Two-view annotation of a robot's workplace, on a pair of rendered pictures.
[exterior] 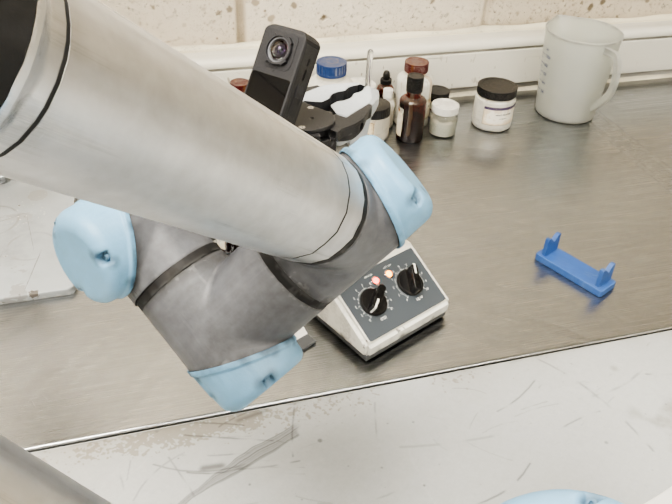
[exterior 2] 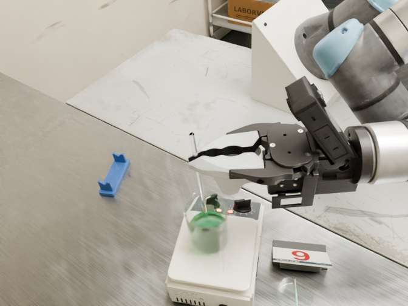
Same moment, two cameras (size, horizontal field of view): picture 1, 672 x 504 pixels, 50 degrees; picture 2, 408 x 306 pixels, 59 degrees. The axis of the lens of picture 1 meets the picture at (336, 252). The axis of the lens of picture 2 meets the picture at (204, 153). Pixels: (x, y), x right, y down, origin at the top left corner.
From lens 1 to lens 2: 0.88 m
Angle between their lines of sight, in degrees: 83
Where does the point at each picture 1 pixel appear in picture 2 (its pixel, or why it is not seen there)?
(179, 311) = not seen: outside the picture
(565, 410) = not seen: hidden behind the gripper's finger
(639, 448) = (215, 121)
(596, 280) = (124, 160)
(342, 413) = (298, 200)
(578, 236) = (75, 190)
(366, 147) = (356, 23)
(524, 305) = (161, 182)
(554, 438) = not seen: hidden behind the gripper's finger
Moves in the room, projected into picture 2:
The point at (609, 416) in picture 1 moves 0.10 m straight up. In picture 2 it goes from (207, 132) to (204, 98)
